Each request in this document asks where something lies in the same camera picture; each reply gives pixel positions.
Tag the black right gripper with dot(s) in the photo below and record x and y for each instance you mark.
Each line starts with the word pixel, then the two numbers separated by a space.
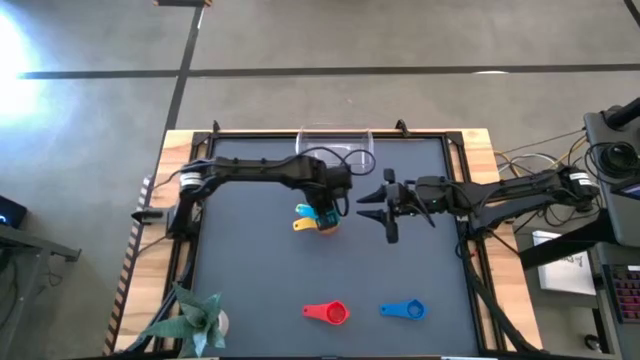
pixel 405 197

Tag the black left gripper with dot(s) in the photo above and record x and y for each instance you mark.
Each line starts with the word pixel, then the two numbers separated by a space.
pixel 335 180

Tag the teal measuring cup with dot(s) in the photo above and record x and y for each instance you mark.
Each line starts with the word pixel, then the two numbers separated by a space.
pixel 330 220

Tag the yellow measuring cup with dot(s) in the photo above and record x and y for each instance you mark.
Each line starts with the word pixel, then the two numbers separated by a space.
pixel 302 225

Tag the blue measuring cup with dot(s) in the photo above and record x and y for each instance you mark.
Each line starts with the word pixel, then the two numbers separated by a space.
pixel 400 310

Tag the red measuring cup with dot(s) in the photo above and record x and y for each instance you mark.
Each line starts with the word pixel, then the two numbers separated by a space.
pixel 336 313

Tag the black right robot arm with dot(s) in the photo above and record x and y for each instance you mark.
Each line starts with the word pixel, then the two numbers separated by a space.
pixel 500 192

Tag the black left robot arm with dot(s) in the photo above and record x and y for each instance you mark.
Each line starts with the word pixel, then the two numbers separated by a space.
pixel 260 167

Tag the clear plastic basket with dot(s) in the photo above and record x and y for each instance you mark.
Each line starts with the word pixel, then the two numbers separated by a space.
pixel 360 142

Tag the dark grey table mat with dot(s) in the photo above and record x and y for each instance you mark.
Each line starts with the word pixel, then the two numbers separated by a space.
pixel 260 280

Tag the green plant in white pot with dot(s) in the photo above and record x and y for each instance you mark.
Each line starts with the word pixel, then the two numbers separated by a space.
pixel 200 322

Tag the black diagonal beam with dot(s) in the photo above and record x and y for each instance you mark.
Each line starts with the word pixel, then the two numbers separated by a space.
pixel 560 245

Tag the white paper sheet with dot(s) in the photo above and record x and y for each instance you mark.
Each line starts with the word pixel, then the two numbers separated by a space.
pixel 565 275

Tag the black yellow striped strip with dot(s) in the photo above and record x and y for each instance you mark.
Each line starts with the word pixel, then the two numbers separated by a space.
pixel 125 280

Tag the grey equipment cart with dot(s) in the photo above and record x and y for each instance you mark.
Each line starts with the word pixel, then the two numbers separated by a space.
pixel 625 220

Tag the black caster wheel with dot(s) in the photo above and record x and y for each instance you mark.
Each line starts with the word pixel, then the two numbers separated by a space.
pixel 593 342

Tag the black pole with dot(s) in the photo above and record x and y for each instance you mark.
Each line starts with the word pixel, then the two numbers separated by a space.
pixel 625 115

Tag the black keyboard with lit keys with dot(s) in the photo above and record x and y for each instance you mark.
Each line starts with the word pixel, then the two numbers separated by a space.
pixel 627 295

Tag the grey metal stand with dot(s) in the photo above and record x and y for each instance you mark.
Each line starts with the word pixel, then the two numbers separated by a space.
pixel 45 245

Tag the black device with blue light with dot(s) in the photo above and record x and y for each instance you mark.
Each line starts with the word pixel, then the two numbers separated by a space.
pixel 12 210

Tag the black aluminium table frame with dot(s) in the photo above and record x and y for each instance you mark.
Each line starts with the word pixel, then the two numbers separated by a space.
pixel 457 140

